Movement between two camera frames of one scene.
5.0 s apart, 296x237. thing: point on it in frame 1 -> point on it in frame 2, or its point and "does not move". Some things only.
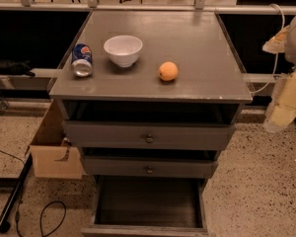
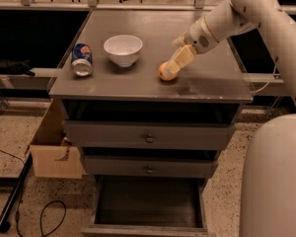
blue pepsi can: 82,64 does not move
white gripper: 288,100 -> 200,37
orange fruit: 168,71 does not move
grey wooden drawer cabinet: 152,98 does not move
